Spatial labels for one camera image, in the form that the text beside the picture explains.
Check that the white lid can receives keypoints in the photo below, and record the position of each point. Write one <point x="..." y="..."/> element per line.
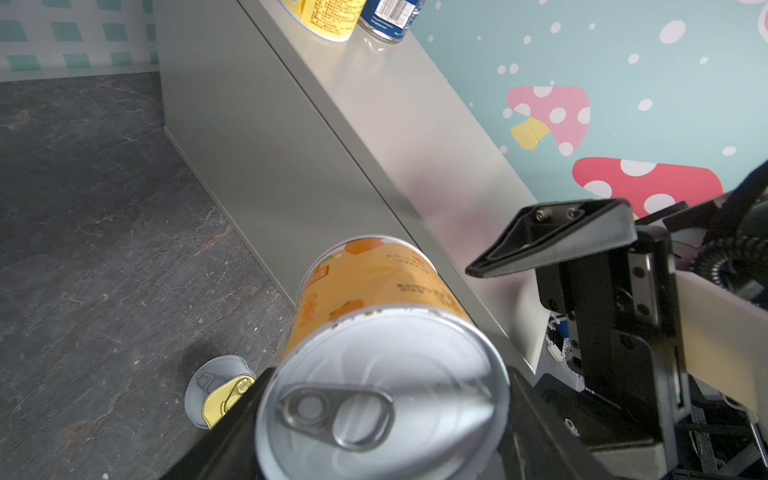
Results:
<point x="385" y="376"/>
<point x="333" y="20"/>
<point x="209" y="377"/>

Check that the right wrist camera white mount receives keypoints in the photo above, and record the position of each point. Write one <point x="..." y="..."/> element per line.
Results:
<point x="724" y="341"/>

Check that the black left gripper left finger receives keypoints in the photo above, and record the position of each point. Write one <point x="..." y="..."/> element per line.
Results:
<point x="228" y="451"/>

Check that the gold rectangular spam tin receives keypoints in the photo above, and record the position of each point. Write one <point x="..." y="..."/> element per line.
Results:
<point x="222" y="399"/>

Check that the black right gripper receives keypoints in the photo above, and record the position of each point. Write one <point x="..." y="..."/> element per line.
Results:
<point x="620" y="308"/>

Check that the blue label tin can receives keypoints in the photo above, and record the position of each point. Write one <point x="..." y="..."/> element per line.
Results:
<point x="389" y="20"/>

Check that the grey metal cabinet counter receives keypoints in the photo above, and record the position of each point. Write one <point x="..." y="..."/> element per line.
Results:
<point x="304" y="143"/>

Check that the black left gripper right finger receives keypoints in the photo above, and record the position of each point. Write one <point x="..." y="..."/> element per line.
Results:
<point x="537" y="444"/>

